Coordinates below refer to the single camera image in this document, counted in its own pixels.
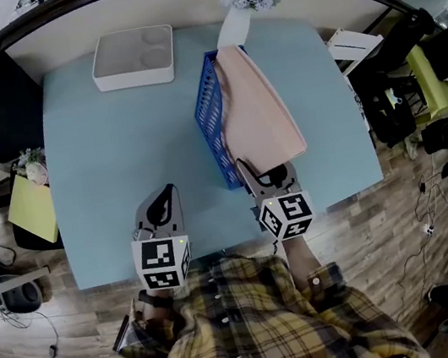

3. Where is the black round floor device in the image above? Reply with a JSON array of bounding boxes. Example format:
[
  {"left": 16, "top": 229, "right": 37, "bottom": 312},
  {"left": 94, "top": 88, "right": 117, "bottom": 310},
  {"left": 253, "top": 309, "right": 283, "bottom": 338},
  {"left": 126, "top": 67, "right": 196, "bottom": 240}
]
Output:
[{"left": 0, "top": 278, "right": 46, "bottom": 319}]

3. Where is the yellow-green flat box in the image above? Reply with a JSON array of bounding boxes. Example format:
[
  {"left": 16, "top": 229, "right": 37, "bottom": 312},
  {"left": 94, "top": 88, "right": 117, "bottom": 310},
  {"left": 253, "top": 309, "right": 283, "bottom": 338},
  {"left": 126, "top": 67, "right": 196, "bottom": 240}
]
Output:
[{"left": 0, "top": 168, "right": 63, "bottom": 251}]

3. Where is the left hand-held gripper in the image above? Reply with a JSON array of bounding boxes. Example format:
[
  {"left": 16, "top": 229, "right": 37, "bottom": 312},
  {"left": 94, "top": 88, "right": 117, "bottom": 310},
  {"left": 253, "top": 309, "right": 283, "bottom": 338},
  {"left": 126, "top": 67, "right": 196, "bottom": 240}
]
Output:
[{"left": 122, "top": 182, "right": 198, "bottom": 295}]

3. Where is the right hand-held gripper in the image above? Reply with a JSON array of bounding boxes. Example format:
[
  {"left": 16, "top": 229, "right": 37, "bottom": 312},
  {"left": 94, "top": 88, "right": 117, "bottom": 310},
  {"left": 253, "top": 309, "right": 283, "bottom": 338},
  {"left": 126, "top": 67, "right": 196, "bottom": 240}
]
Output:
[{"left": 233, "top": 146, "right": 319, "bottom": 247}]

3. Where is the white vase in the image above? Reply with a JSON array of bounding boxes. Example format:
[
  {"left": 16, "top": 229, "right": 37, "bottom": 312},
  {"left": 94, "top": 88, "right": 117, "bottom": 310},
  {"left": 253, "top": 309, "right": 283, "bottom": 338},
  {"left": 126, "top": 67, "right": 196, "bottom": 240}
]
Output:
[{"left": 210, "top": 4, "right": 258, "bottom": 51}]

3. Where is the floral patterned cloth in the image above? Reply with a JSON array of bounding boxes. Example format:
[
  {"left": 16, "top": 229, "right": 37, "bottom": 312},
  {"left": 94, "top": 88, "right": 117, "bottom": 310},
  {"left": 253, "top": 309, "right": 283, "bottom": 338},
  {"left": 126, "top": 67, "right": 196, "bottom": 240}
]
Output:
[{"left": 346, "top": 76, "right": 372, "bottom": 135}]

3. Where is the blue plastic file basket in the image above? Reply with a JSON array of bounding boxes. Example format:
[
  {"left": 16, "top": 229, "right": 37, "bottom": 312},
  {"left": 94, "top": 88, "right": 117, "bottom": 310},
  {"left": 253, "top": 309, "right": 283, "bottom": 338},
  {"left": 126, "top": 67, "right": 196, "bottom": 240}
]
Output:
[{"left": 183, "top": 44, "right": 271, "bottom": 196}]

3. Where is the person's right forearm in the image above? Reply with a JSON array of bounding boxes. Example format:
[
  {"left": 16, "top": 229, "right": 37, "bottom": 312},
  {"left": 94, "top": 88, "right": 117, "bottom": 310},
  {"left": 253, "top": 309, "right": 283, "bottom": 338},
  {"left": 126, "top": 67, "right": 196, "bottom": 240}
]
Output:
[{"left": 279, "top": 232, "right": 327, "bottom": 289}]

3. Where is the small flower pot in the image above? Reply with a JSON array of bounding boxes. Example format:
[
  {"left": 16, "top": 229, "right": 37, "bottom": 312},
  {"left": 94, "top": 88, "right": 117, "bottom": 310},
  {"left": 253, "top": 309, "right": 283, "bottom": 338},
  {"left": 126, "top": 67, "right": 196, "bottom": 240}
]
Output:
[{"left": 11, "top": 145, "right": 52, "bottom": 190}]

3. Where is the black curved railing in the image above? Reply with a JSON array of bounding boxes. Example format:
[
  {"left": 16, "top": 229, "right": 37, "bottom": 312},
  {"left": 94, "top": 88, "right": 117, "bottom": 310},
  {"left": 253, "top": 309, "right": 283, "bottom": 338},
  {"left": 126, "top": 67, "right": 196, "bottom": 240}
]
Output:
[{"left": 0, "top": 0, "right": 436, "bottom": 101}]

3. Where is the person's yellow plaid shirt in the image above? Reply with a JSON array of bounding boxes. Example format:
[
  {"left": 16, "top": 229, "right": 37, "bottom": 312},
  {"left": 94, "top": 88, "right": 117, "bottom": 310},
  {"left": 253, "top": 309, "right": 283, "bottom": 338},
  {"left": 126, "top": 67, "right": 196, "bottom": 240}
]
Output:
[{"left": 87, "top": 225, "right": 430, "bottom": 358}]

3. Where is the white square tray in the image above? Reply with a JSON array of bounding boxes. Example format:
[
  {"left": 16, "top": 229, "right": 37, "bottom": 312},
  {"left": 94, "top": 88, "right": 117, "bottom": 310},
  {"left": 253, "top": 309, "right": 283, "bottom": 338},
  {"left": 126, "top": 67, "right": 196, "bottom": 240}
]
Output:
[{"left": 85, "top": 21, "right": 183, "bottom": 96}]

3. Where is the black phone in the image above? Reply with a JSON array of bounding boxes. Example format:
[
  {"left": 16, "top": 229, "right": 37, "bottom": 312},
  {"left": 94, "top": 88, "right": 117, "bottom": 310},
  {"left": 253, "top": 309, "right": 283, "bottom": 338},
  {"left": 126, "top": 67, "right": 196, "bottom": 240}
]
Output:
[{"left": 107, "top": 314, "right": 136, "bottom": 354}]

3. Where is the person's left forearm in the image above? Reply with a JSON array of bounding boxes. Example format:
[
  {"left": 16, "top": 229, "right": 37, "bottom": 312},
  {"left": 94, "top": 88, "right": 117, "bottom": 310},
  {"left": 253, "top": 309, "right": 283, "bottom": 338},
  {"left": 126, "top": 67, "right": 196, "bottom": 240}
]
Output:
[{"left": 137, "top": 285, "right": 179, "bottom": 327}]

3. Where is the black wristwatch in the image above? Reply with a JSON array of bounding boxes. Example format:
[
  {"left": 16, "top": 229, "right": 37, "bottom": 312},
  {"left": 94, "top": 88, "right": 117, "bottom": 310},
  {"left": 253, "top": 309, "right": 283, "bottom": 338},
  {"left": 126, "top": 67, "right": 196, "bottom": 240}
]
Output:
[{"left": 137, "top": 285, "right": 176, "bottom": 314}]

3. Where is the black floor cable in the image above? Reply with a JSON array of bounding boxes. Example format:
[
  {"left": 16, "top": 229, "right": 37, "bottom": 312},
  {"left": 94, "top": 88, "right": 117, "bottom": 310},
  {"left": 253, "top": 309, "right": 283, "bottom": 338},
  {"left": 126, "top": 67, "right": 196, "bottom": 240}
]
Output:
[{"left": 0, "top": 278, "right": 119, "bottom": 358}]

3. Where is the black bag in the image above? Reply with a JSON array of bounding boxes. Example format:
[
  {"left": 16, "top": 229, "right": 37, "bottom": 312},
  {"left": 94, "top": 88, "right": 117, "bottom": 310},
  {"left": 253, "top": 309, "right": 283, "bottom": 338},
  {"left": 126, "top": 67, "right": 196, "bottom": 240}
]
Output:
[{"left": 340, "top": 8, "right": 448, "bottom": 154}]

